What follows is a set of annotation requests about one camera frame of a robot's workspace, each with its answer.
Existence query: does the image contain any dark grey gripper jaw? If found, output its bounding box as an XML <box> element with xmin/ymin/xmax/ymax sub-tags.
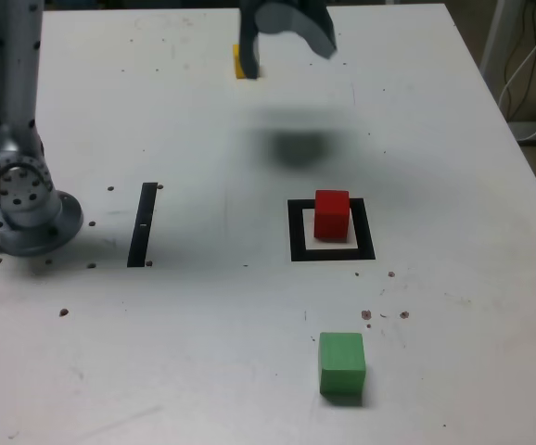
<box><xmin>238</xmin><ymin>0</ymin><xmax>263</xmax><ymax>82</ymax></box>

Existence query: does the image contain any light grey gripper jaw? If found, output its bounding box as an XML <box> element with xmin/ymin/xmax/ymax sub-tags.
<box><xmin>254</xmin><ymin>0</ymin><xmax>339</xmax><ymax>60</ymax></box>

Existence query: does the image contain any yellow cube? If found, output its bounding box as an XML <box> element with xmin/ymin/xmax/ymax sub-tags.
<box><xmin>232</xmin><ymin>44</ymin><xmax>262</xmax><ymax>82</ymax></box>

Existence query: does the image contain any red cube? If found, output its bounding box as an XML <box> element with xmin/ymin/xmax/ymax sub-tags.
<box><xmin>313</xmin><ymin>188</ymin><xmax>352</xmax><ymax>244</ymax></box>

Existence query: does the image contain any green cube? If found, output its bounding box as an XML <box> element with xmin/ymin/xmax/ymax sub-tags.
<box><xmin>318</xmin><ymin>331</ymin><xmax>367</xmax><ymax>397</ymax></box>

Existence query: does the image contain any black tape square outline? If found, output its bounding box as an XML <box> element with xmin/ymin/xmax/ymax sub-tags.
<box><xmin>287</xmin><ymin>197</ymin><xmax>376</xmax><ymax>263</ymax></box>

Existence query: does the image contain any black tape strip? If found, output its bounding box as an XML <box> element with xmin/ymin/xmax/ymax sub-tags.
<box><xmin>126</xmin><ymin>181</ymin><xmax>160</xmax><ymax>269</ymax></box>

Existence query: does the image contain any black cable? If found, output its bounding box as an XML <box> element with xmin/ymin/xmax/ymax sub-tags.
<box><xmin>503</xmin><ymin>0</ymin><xmax>536</xmax><ymax>120</ymax></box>

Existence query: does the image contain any white cable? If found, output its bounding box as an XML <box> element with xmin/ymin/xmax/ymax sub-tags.
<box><xmin>499</xmin><ymin>0</ymin><xmax>536</xmax><ymax>141</ymax></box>

